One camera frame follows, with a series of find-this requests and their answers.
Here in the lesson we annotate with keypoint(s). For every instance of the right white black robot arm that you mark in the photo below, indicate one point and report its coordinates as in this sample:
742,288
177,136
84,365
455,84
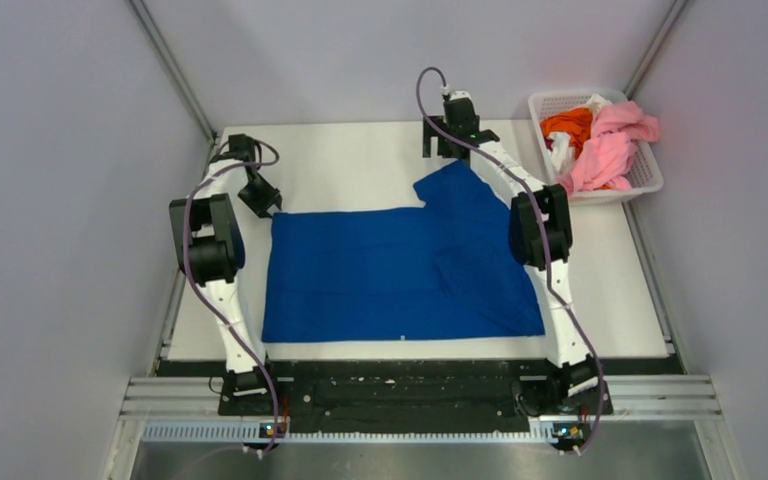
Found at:
539,238

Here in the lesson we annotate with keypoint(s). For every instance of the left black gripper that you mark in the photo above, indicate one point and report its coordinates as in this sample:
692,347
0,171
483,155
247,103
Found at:
271,196

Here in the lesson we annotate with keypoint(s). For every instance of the pink t shirt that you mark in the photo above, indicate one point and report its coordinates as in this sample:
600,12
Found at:
607,156

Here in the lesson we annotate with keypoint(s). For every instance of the white t shirt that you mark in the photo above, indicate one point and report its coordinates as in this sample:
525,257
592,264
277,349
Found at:
560,153

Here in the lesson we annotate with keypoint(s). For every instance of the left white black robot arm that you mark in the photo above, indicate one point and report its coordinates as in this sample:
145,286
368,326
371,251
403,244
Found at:
211,252

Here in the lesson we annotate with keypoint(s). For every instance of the white plastic laundry basket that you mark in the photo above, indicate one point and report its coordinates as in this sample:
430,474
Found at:
644,176

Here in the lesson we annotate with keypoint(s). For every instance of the blue t shirt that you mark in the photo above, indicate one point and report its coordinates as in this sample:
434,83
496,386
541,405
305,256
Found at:
439,271

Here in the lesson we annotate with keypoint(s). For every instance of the aluminium frame rail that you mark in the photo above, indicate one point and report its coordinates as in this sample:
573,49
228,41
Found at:
675,431

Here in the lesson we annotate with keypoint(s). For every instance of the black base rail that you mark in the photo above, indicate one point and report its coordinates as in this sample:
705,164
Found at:
417,397

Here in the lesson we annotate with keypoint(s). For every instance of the orange t shirt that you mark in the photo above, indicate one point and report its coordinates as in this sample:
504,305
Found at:
576,123

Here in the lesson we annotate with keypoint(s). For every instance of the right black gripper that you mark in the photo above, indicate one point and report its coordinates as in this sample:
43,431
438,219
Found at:
431,130

